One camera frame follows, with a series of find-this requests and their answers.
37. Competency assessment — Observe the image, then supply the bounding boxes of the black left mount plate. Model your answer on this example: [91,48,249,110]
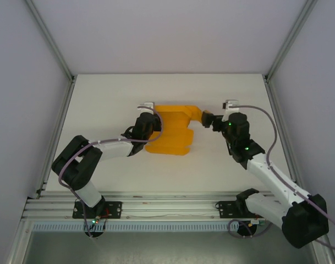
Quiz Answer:
[72,200,123,219]

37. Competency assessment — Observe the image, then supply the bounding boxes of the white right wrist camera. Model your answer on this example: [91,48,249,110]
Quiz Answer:
[222,99,240,122]

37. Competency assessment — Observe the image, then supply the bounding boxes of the grey metal panel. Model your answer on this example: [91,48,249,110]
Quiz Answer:
[6,219,335,264]

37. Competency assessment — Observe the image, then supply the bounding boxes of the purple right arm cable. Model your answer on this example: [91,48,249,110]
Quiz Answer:
[228,104,335,251]

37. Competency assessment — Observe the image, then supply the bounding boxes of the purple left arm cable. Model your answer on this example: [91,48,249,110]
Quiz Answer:
[58,106,165,239]

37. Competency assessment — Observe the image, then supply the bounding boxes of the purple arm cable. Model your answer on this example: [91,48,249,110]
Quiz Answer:
[228,104,335,251]
[58,106,165,239]

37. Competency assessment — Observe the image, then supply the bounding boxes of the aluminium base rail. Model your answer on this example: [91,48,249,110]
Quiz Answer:
[21,191,321,221]

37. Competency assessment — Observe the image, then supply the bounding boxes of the aluminium frame post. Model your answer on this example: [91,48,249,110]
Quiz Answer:
[25,0,76,83]
[263,0,318,83]

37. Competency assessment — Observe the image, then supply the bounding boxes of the orange paper box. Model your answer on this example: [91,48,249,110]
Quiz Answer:
[144,103,205,157]

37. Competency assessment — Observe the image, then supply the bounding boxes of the slotted grey cable duct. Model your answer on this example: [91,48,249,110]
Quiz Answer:
[32,222,267,233]

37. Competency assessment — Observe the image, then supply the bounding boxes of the black right mount plate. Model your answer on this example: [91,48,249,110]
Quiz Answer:
[215,200,256,219]

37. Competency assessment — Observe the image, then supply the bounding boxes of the black mount plate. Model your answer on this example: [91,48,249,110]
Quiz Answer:
[72,200,123,219]
[215,200,256,219]

